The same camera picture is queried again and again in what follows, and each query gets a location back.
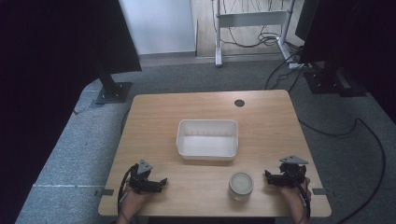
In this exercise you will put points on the black metal stand base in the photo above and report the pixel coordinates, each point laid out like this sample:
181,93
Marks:
333,82
114,93

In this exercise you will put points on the black round table grommet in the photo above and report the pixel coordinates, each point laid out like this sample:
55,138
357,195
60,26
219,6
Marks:
239,103

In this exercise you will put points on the black panel on stand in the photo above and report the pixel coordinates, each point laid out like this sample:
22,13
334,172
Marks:
123,37

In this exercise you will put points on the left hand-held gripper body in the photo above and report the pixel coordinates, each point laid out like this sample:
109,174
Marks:
139,182

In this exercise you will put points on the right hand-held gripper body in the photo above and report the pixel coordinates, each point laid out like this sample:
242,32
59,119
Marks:
292,175

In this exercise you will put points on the white plastic bin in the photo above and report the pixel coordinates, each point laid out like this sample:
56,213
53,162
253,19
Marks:
207,146

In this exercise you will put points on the black curtain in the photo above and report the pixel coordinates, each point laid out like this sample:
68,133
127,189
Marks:
40,93
358,34

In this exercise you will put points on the white power strip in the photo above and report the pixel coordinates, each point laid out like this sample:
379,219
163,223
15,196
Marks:
295,65

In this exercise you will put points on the white metal desk frame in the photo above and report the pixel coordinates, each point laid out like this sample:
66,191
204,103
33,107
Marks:
252,19

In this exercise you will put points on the person's right hand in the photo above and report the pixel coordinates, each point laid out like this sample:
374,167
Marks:
294,193

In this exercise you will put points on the small round tin can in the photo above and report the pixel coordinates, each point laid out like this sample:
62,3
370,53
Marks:
241,184

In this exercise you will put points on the person's left hand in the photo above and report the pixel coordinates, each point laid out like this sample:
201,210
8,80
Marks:
134,199

